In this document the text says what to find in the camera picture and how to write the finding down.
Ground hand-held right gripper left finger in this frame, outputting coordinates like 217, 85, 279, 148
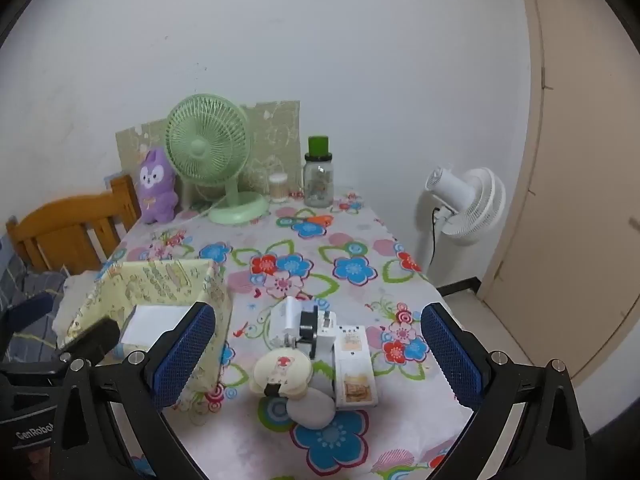
49, 301, 217, 480

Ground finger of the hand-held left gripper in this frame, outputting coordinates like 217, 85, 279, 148
0, 293, 56, 356
59, 317, 121, 362

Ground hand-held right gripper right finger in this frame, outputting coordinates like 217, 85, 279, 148
420, 302, 592, 480

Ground white charger box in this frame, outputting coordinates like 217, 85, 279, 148
112, 305, 191, 359

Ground yellow fabric storage box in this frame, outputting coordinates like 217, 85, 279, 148
57, 259, 233, 413

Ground white printed card box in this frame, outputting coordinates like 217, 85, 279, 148
332, 325, 378, 408

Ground white power adapter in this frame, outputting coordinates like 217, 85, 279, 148
270, 296, 303, 351

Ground black and white plug adapter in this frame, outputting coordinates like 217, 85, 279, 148
299, 305, 337, 361

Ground pale grey earbuds case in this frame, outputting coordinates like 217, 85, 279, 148
287, 387, 337, 430

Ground plaid bedding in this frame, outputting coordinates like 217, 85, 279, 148
0, 240, 68, 361

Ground wooden bed headboard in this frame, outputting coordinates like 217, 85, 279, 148
6, 175, 141, 276

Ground white standing fan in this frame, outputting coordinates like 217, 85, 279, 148
415, 165, 507, 281

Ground floral tablecloth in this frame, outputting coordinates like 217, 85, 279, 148
75, 185, 481, 480

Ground purple plush toy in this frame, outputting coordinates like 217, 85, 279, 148
136, 147, 180, 224

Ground cotton swab jar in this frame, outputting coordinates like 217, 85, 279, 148
268, 172, 290, 204

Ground green desk fan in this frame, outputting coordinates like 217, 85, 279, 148
165, 93, 271, 226

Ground glass jar with green lid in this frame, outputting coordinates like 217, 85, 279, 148
303, 135, 335, 208

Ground beige door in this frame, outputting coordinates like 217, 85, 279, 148
480, 0, 640, 391

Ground black fan cable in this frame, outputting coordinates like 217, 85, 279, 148
430, 202, 441, 286

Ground orange handled scissors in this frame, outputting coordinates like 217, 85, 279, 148
287, 214, 334, 228

